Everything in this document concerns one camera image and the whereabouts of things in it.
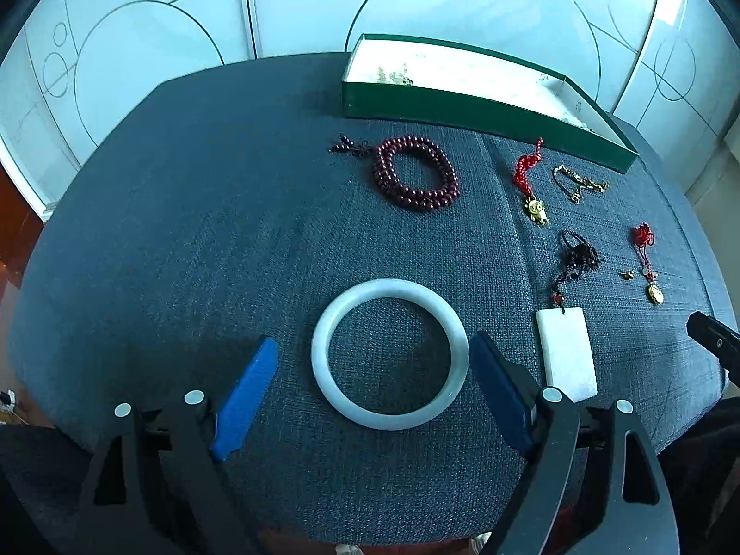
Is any gold chain bracelet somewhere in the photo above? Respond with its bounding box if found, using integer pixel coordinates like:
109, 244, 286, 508
552, 165, 611, 204

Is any white jade bangle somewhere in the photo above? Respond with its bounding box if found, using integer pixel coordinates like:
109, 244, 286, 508
311, 278, 468, 431

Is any red cord gold oval pendant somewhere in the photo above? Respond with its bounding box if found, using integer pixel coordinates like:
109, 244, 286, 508
631, 222, 667, 305

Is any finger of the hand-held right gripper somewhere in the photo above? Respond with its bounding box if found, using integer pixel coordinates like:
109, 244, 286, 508
686, 311, 740, 385

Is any dark red bead bracelet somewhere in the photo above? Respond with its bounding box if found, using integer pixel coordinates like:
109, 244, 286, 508
329, 134, 462, 213

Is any red cord gold figure charm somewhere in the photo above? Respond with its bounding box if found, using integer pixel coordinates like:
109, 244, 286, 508
513, 137, 551, 225

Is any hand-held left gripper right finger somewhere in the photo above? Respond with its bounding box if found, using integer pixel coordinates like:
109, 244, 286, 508
468, 331, 681, 555

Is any green cardboard box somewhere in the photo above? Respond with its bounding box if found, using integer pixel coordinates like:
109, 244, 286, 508
341, 33, 640, 174

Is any dark cord white rectangular pendant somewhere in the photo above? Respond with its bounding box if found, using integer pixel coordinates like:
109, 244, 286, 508
535, 230, 602, 402

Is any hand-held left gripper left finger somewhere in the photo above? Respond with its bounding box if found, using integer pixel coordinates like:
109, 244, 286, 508
75, 335, 280, 555

